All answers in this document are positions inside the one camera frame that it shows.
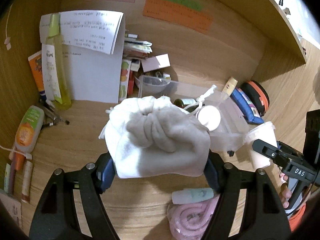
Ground pink rope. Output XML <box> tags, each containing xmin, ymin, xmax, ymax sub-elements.
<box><xmin>166</xmin><ymin>194</ymin><xmax>221</xmax><ymax>240</ymax></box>

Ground mint green tube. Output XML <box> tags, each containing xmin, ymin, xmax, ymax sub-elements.
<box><xmin>171</xmin><ymin>188</ymin><xmax>214</xmax><ymax>205</ymax></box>

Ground white drawstring cloth pouch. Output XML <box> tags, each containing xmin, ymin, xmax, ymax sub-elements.
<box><xmin>99</xmin><ymin>96</ymin><xmax>210</xmax><ymax>179</ymax></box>

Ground white lidded cup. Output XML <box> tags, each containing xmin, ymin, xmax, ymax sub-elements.
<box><xmin>245</xmin><ymin>121</ymin><xmax>278</xmax><ymax>170</ymax></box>

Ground right hand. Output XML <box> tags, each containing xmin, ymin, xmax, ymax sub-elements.
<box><xmin>279</xmin><ymin>172</ymin><xmax>292</xmax><ymax>209</ymax></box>

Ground blue patchwork pouch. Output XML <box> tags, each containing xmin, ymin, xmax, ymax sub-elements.
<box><xmin>231</xmin><ymin>88</ymin><xmax>264</xmax><ymax>125</ymax></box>

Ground clear organza bag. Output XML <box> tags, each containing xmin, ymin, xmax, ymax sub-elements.
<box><xmin>184</xmin><ymin>85</ymin><xmax>249</xmax><ymax>152</ymax></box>

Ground black orange round case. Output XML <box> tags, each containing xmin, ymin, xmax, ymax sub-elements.
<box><xmin>240</xmin><ymin>80</ymin><xmax>270</xmax><ymax>116</ymax></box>

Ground white lip balm stick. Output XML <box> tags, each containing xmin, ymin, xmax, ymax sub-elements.
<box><xmin>21</xmin><ymin>161</ymin><xmax>33</xmax><ymax>203</ymax></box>

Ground orange marker pen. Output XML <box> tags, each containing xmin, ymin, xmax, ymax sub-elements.
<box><xmin>9</xmin><ymin>152</ymin><xmax>25</xmax><ymax>195</ymax></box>

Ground cream small bottle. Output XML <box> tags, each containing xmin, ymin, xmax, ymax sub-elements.
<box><xmin>222</xmin><ymin>77</ymin><xmax>238</xmax><ymax>96</ymax></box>

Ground clear plastic storage bin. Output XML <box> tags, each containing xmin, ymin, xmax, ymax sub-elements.
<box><xmin>138</xmin><ymin>75</ymin><xmax>234</xmax><ymax>107</ymax></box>

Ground orange green lotion tube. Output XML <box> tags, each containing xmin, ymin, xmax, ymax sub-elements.
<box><xmin>15</xmin><ymin>105</ymin><xmax>44</xmax><ymax>154</ymax></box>

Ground dark green small bottle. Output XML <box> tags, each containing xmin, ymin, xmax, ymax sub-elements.
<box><xmin>174</xmin><ymin>98</ymin><xmax>197</xmax><ymax>108</ymax></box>

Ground black binder clips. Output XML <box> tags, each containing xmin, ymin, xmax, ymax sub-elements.
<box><xmin>39</xmin><ymin>98</ymin><xmax>70</xmax><ymax>129</ymax></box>

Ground small pink white box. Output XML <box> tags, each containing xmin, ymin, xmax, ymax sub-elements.
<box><xmin>142</xmin><ymin>54</ymin><xmax>170</xmax><ymax>73</ymax></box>

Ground orange sticky note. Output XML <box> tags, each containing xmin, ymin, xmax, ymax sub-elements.
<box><xmin>143</xmin><ymin>0</ymin><xmax>213</xmax><ymax>34</ymax></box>

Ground white paper sheets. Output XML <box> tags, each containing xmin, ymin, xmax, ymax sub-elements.
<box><xmin>39</xmin><ymin>10</ymin><xmax>126</xmax><ymax>104</ymax></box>

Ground green spray bottle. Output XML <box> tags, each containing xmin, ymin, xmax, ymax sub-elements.
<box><xmin>42</xmin><ymin>13</ymin><xmax>72</xmax><ymax>110</ymax></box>

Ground white hanging cord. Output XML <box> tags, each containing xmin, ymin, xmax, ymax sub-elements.
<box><xmin>4</xmin><ymin>3</ymin><xmax>14</xmax><ymax>51</ymax></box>

